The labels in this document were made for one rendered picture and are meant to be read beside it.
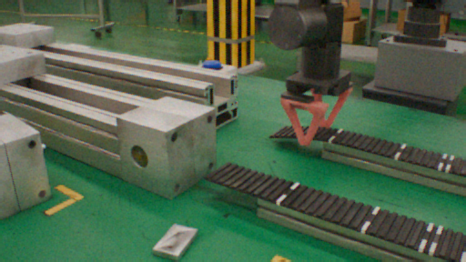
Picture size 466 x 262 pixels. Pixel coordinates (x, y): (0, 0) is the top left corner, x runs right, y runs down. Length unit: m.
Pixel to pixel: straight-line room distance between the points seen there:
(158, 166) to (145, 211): 0.06
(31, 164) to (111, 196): 0.11
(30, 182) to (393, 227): 0.43
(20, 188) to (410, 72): 0.82
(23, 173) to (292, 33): 0.37
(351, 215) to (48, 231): 0.34
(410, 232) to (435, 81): 0.60
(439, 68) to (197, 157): 0.62
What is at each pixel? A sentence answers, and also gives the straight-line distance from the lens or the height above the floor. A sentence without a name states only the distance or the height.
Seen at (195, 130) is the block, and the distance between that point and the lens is 0.57.
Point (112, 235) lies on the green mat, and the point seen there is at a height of 0.78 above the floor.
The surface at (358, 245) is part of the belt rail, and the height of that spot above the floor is 0.79.
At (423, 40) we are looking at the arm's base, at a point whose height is 0.90.
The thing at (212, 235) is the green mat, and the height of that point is 0.78.
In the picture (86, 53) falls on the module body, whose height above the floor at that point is 0.86.
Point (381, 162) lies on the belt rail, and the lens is 0.65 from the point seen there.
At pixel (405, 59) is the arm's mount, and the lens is 1.04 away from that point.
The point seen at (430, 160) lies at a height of 0.81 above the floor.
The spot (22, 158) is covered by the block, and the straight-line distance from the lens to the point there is 0.57.
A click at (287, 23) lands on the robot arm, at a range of 0.56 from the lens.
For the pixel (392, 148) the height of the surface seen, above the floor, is 0.81.
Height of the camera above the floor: 1.08
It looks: 23 degrees down
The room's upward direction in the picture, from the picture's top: straight up
